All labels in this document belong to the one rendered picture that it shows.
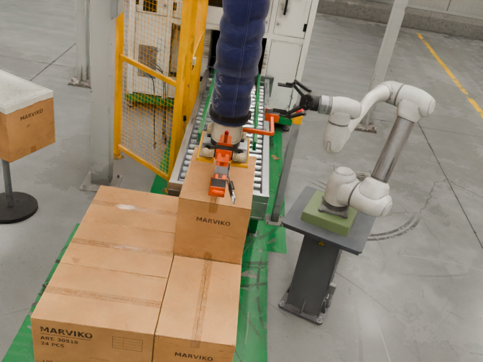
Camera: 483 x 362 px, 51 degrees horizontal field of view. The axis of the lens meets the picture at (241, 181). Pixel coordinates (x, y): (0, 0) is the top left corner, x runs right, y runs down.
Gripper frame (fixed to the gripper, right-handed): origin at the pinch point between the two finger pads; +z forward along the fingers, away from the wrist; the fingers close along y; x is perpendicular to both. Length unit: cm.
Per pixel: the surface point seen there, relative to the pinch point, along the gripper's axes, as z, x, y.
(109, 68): 115, 133, 51
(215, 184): 24, -35, 32
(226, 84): 25.6, 17.0, 3.9
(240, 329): -5, -5, 158
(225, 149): 21.5, 0.8, 32.9
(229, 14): 28.9, 16.7, -31.4
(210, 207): 25, -5, 67
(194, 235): 32, -4, 88
